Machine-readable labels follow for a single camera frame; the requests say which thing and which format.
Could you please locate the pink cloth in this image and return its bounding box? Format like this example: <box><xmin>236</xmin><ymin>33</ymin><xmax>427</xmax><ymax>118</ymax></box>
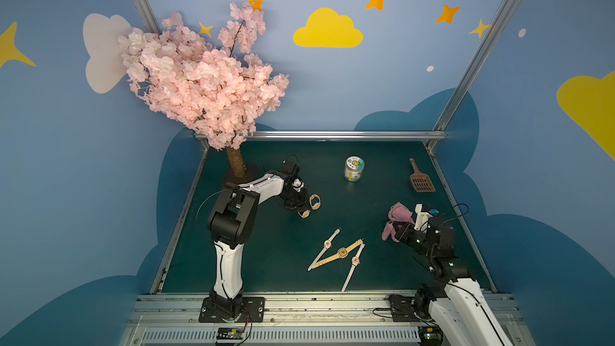
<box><xmin>381</xmin><ymin>202</ymin><xmax>415</xmax><ymax>243</ymax></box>

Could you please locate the cream looped watch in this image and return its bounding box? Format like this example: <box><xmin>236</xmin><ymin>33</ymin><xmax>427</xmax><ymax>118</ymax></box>
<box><xmin>297</xmin><ymin>208</ymin><xmax>311</xmax><ymax>219</ymax></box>
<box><xmin>308</xmin><ymin>194</ymin><xmax>321</xmax><ymax>211</ymax></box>

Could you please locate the white strap watch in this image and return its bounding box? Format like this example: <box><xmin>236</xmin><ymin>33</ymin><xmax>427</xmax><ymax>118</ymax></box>
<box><xmin>341</xmin><ymin>243</ymin><xmax>365</xmax><ymax>292</ymax></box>
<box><xmin>307</xmin><ymin>228</ymin><xmax>340</xmax><ymax>271</ymax></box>

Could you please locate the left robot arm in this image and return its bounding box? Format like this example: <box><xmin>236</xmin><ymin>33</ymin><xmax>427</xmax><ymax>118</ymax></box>
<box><xmin>203</xmin><ymin>172</ymin><xmax>321</xmax><ymax>322</ymax></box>

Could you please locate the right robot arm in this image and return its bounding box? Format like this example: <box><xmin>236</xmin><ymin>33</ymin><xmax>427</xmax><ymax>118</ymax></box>
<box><xmin>393</xmin><ymin>217</ymin><xmax>512</xmax><ymax>345</ymax></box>

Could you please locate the brown litter scoop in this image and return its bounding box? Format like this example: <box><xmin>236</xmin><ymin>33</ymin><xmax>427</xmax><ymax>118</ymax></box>
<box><xmin>409</xmin><ymin>158</ymin><xmax>436</xmax><ymax>193</ymax></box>

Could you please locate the jar with sunflower lid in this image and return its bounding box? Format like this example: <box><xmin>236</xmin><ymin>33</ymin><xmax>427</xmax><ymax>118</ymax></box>
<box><xmin>344</xmin><ymin>156</ymin><xmax>365</xmax><ymax>182</ymax></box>

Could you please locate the right circuit board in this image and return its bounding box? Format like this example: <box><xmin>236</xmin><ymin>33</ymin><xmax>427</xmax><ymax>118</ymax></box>
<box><xmin>418</xmin><ymin>327</ymin><xmax>445</xmax><ymax>346</ymax></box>

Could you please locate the circuit board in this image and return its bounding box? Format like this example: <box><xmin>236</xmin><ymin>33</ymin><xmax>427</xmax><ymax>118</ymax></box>
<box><xmin>215</xmin><ymin>328</ymin><xmax>247</xmax><ymax>344</ymax></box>
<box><xmin>418</xmin><ymin>327</ymin><xmax>445</xmax><ymax>346</ymax></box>

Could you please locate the pink blossom tree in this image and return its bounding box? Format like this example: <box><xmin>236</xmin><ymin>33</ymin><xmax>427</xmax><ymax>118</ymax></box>
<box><xmin>118</xmin><ymin>0</ymin><xmax>289</xmax><ymax>179</ymax></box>

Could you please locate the left circuit board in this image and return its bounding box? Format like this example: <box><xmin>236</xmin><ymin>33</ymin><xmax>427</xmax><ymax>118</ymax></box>
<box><xmin>215</xmin><ymin>328</ymin><xmax>247</xmax><ymax>344</ymax></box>

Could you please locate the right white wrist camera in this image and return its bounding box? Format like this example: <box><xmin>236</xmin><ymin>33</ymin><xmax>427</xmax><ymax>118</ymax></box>
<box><xmin>414</xmin><ymin>203</ymin><xmax>439</xmax><ymax>232</ymax></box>

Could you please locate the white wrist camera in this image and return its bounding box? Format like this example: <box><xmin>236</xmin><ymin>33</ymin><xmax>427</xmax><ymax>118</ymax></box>
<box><xmin>281</xmin><ymin>160</ymin><xmax>299</xmax><ymax>179</ymax></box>
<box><xmin>414</xmin><ymin>203</ymin><xmax>439</xmax><ymax>232</ymax></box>

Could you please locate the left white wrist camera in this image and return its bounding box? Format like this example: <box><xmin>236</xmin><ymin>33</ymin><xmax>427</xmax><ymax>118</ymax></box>
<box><xmin>281</xmin><ymin>160</ymin><xmax>299</xmax><ymax>179</ymax></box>

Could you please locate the brown tree base plate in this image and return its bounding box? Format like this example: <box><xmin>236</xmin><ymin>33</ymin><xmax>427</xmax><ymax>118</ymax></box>
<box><xmin>221</xmin><ymin>163</ymin><xmax>259</xmax><ymax>187</ymax></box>

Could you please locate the gold strap watch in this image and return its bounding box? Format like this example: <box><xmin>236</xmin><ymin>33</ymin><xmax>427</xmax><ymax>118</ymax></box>
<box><xmin>312</xmin><ymin>240</ymin><xmax>364</xmax><ymax>268</ymax></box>

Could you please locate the back aluminium frame bar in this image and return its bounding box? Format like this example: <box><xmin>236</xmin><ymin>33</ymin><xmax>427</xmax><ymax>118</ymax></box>
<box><xmin>248</xmin><ymin>131</ymin><xmax>446</xmax><ymax>142</ymax></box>

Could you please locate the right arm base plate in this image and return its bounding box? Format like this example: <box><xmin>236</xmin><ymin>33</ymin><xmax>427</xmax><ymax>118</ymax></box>
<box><xmin>387</xmin><ymin>291</ymin><xmax>450</xmax><ymax>325</ymax></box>

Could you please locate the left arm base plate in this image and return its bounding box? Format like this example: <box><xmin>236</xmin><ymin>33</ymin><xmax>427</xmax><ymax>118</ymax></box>
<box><xmin>198</xmin><ymin>296</ymin><xmax>265</xmax><ymax>323</ymax></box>

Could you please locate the aluminium front rail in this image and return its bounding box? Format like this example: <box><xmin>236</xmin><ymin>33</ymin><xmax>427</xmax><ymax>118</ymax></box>
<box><xmin>117</xmin><ymin>290</ymin><xmax>491</xmax><ymax>346</ymax></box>

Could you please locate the right aluminium frame post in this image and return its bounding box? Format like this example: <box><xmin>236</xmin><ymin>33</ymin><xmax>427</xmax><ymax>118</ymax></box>
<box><xmin>425</xmin><ymin>0</ymin><xmax>522</xmax><ymax>152</ymax></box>

